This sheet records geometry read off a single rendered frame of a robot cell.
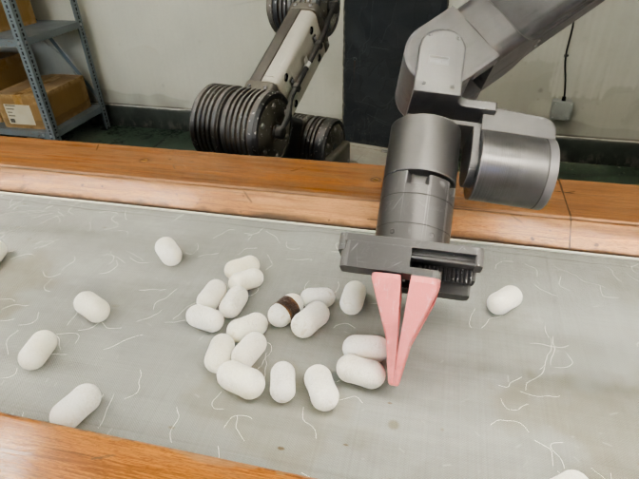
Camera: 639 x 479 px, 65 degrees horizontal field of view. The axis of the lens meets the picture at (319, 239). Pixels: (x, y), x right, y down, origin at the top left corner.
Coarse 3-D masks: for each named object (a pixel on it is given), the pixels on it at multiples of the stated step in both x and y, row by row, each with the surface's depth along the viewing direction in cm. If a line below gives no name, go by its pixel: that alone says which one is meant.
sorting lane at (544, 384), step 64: (0, 192) 64; (64, 256) 53; (128, 256) 52; (192, 256) 52; (256, 256) 52; (320, 256) 51; (512, 256) 51; (576, 256) 50; (0, 320) 45; (64, 320) 44; (128, 320) 44; (448, 320) 43; (512, 320) 43; (576, 320) 43; (0, 384) 39; (64, 384) 39; (128, 384) 38; (192, 384) 38; (384, 384) 38; (448, 384) 38; (512, 384) 37; (576, 384) 37; (192, 448) 34; (256, 448) 34; (320, 448) 34; (384, 448) 33; (448, 448) 33; (512, 448) 33; (576, 448) 33
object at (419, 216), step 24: (384, 192) 39; (408, 192) 37; (432, 192) 37; (384, 216) 38; (408, 216) 37; (432, 216) 37; (384, 240) 36; (408, 240) 36; (432, 240) 36; (432, 264) 39; (456, 264) 35; (480, 264) 34
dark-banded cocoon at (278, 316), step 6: (288, 294) 44; (294, 294) 44; (300, 300) 43; (276, 306) 42; (282, 306) 42; (300, 306) 43; (270, 312) 42; (276, 312) 42; (282, 312) 42; (270, 318) 42; (276, 318) 42; (282, 318) 42; (288, 318) 42; (276, 324) 42; (282, 324) 42
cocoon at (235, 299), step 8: (232, 288) 45; (240, 288) 45; (224, 296) 44; (232, 296) 44; (240, 296) 44; (224, 304) 43; (232, 304) 43; (240, 304) 44; (224, 312) 43; (232, 312) 43; (240, 312) 44
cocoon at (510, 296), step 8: (504, 288) 44; (512, 288) 43; (496, 296) 43; (504, 296) 43; (512, 296) 43; (520, 296) 43; (488, 304) 43; (496, 304) 42; (504, 304) 42; (512, 304) 43; (496, 312) 43; (504, 312) 43
